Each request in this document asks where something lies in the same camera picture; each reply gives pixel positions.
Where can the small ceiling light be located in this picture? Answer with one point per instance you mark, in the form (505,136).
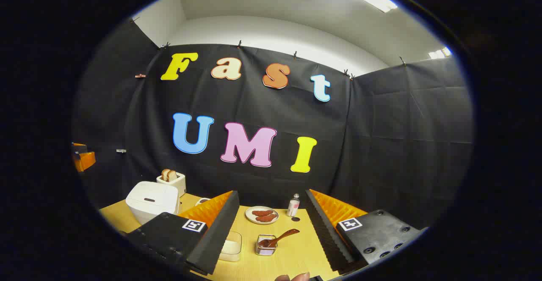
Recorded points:
(440,53)

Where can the black backdrop cloth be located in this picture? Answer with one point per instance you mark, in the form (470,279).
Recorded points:
(381,124)

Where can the white round plate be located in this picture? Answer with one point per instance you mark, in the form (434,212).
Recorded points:
(250,217)

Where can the red meat piece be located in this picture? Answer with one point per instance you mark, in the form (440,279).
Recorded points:
(266,219)
(261,213)

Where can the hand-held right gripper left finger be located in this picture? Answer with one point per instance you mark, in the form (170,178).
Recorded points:
(220,230)

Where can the white toaster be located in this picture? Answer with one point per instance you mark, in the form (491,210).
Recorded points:
(180,185)

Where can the clear bottle with pink label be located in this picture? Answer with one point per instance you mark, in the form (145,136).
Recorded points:
(293,207)

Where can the white rice cooker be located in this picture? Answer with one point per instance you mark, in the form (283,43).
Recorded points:
(148,198)

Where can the toasted bread slice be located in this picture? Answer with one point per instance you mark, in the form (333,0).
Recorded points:
(165,175)
(172,176)

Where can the brown wooden spoon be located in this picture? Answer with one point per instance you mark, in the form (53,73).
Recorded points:
(281,236)

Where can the row of black cloth clips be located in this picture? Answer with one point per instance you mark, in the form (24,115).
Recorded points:
(239,44)

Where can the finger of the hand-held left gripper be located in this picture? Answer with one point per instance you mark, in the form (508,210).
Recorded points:
(79,147)
(87,160)

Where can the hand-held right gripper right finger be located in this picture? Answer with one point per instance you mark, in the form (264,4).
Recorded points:
(326,230)

